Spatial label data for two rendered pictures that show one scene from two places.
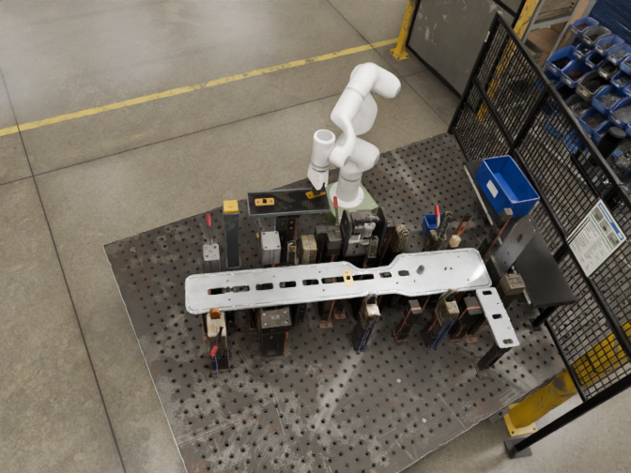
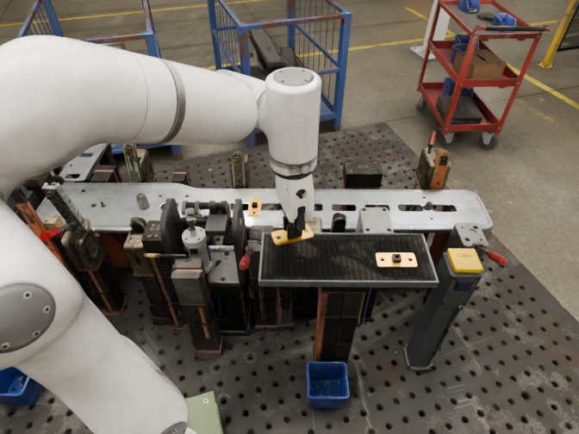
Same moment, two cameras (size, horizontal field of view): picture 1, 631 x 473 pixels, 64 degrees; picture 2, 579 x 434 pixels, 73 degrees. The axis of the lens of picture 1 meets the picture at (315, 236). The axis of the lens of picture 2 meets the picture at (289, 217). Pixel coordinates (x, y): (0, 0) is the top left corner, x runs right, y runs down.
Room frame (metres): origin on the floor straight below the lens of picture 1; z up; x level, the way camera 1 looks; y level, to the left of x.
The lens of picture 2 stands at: (2.04, 0.21, 1.82)
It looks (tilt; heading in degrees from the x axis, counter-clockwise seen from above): 44 degrees down; 198
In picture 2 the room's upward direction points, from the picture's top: straight up
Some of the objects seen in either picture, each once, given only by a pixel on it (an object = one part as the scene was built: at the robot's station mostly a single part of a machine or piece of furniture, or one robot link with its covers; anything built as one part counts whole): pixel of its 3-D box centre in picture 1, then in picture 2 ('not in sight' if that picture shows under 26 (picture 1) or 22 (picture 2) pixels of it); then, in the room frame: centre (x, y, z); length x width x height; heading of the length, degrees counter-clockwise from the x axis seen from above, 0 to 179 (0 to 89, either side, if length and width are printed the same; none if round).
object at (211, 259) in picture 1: (213, 273); (451, 275); (1.20, 0.44, 0.88); 0.11 x 0.10 x 0.36; 18
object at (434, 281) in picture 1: (344, 281); (261, 206); (1.21, -0.16, 1.00); 1.38 x 0.22 x 0.02; 108
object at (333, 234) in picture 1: (330, 256); (263, 281); (1.41, -0.08, 0.89); 0.13 x 0.11 x 0.38; 18
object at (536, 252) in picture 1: (514, 226); not in sight; (1.70, -0.97, 1.02); 0.90 x 0.22 x 0.03; 18
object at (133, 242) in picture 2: (392, 252); (152, 280); (1.50, -0.39, 0.88); 0.11 x 0.09 x 0.37; 18
